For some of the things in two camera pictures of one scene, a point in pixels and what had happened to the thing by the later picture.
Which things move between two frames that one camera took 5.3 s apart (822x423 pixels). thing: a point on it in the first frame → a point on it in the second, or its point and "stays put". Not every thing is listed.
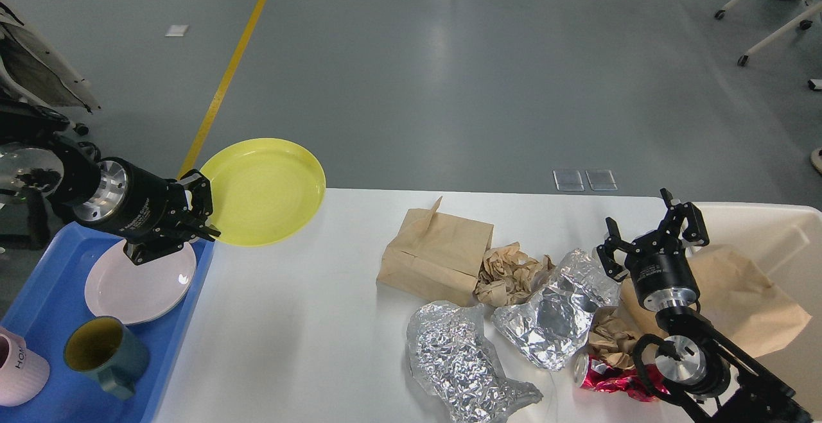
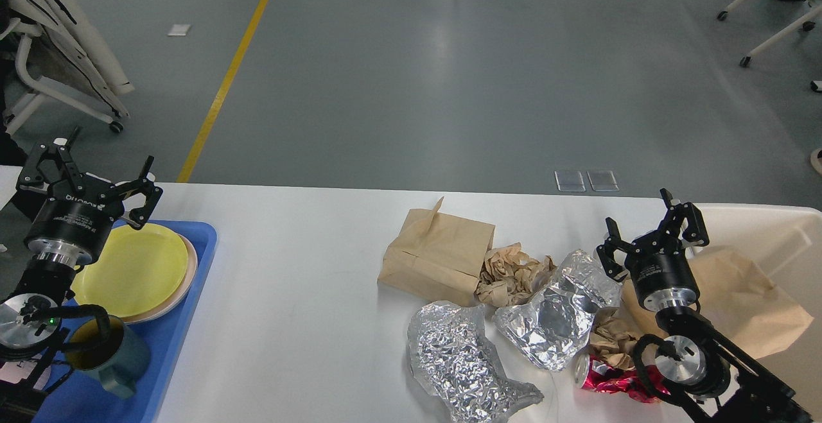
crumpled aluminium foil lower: [453, 366] stays put
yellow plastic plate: [264, 191] → [138, 272]
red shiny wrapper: [597, 375] stays put
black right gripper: [657, 262] stays put
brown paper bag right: [735, 300] stays put
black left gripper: [127, 203] → [77, 222]
